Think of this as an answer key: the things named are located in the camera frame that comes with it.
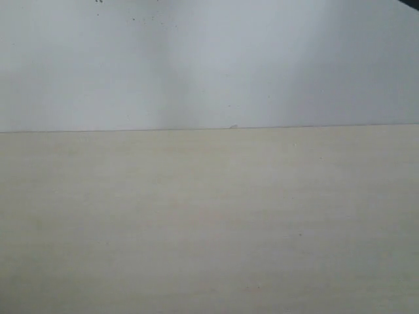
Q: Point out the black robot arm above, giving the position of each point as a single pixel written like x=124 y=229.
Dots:
x=414 y=4

